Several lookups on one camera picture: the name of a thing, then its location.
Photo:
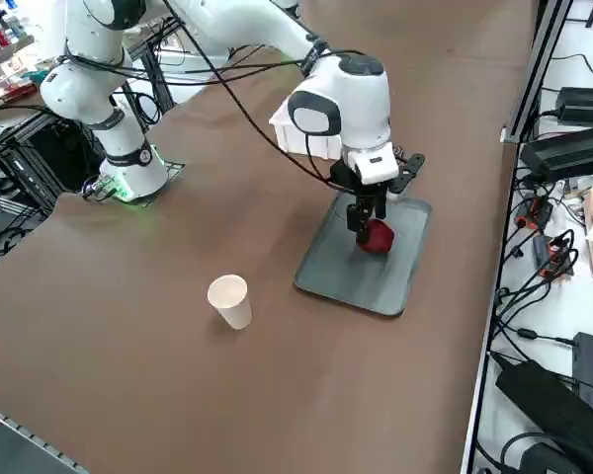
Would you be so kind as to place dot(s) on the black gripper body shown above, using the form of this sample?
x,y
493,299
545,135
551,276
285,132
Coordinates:
x,y
348,180

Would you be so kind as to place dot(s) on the red apple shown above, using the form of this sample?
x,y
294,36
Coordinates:
x,y
378,239

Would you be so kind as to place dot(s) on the gray rectangular tray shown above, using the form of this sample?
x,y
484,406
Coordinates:
x,y
356,281

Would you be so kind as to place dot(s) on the white plastic bin box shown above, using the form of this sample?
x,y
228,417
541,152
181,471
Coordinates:
x,y
284,133

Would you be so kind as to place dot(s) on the beige paper cup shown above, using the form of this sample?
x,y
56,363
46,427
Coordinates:
x,y
232,306

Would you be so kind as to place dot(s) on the orange black connector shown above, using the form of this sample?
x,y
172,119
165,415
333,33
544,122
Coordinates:
x,y
556,257
533,212

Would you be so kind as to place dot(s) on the long black power adapter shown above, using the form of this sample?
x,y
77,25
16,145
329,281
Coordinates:
x,y
568,150

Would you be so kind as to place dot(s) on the small black power adapter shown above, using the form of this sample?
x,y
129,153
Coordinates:
x,y
585,104

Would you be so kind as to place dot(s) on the large black power brick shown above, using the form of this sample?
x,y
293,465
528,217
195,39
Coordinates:
x,y
548,405

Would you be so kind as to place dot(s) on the black cabinet under table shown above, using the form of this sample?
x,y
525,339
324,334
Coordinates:
x,y
54,148

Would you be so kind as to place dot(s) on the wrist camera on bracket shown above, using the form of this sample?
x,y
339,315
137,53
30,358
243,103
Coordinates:
x,y
409,170

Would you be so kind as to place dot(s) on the aluminium frame post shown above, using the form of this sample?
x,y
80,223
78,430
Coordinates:
x,y
533,74

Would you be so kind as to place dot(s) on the grey slotted rail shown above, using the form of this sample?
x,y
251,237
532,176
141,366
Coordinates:
x,y
10,444

